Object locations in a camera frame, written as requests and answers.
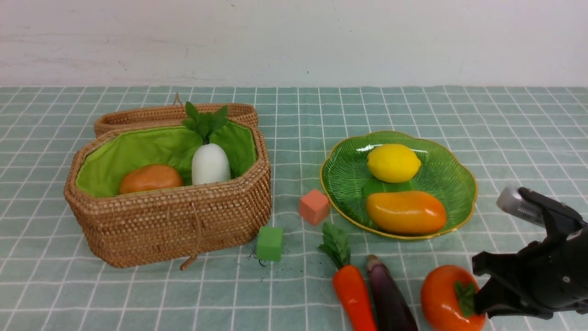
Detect woven wicker basket green lining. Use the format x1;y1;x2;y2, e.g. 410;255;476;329
64;118;272;268

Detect orange toy carrot green leaves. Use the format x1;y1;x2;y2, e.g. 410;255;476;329
318;222;378;331

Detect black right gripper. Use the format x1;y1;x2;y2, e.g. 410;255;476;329
472;223;587;319

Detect yellow toy lemon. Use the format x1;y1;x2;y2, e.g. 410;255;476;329
366;144;422;183

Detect woven wicker basket lid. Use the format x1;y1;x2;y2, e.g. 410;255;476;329
94;93;258;137

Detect salmon pink foam cube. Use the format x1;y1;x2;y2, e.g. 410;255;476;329
298;190;330;226

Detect green leaf-shaped glass plate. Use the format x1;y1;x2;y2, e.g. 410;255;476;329
320;131;478;241

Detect green checkered tablecloth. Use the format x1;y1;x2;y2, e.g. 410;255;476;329
0;86;587;331

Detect green foam cube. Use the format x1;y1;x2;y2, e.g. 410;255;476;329
256;226;283;262

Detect brown toy potato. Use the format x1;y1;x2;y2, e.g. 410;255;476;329
118;164;184;194

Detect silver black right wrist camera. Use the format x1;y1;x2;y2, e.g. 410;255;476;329
496;186;587;237

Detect orange toy persimmon green leaf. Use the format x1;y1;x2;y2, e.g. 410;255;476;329
420;265;486;331

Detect orange yellow toy mango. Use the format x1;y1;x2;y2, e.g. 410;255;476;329
365;190;447;235

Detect white toy radish green leaves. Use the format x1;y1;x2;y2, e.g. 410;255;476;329
182;101;231;186

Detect purple toy eggplant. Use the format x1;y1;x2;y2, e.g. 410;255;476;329
366;254;418;331

